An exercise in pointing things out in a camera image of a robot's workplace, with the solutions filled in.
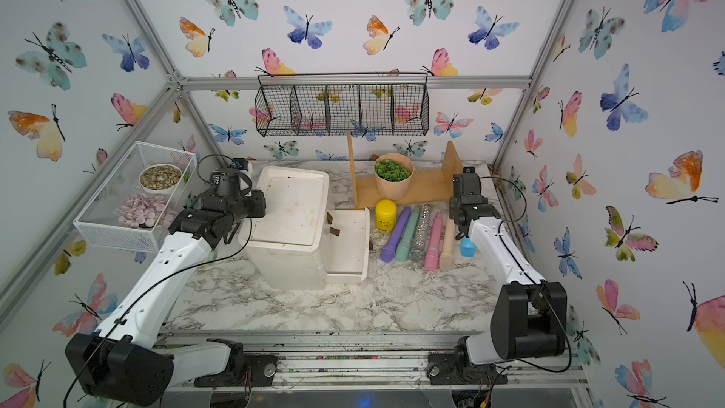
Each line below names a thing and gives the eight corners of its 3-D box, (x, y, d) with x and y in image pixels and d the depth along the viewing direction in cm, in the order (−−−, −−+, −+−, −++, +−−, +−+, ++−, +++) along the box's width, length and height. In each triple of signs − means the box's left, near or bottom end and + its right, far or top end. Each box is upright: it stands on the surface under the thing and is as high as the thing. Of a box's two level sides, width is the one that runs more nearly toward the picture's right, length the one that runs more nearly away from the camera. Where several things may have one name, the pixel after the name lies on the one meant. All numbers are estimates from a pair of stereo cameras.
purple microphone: (379, 259, 96) (379, 253, 93) (403, 212, 108) (404, 206, 105) (391, 264, 95) (391, 259, 92) (414, 217, 107) (415, 210, 104)
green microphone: (393, 260, 96) (394, 254, 93) (413, 209, 109) (414, 203, 106) (405, 264, 95) (406, 258, 92) (423, 213, 108) (425, 206, 105)
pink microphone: (422, 269, 93) (424, 266, 91) (433, 215, 107) (434, 210, 104) (435, 273, 92) (437, 269, 90) (444, 217, 106) (446, 213, 104)
